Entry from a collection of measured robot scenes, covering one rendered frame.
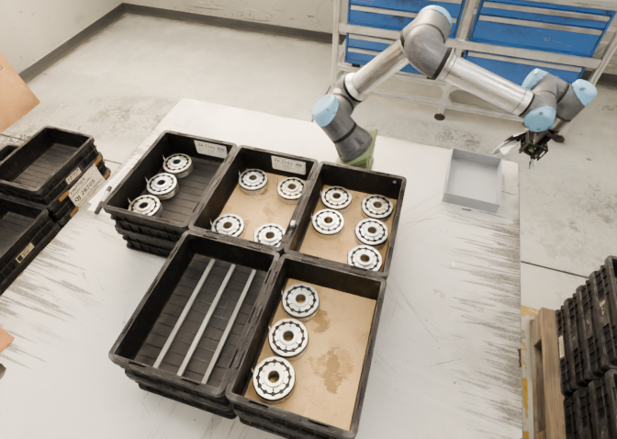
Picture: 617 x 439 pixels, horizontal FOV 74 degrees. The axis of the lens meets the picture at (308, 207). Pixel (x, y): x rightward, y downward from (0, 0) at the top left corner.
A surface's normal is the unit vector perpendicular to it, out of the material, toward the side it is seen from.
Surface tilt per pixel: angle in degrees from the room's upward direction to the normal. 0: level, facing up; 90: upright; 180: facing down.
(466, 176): 0
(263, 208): 0
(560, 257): 0
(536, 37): 90
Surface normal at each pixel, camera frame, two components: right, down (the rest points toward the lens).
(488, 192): 0.00, -0.65
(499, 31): -0.31, 0.72
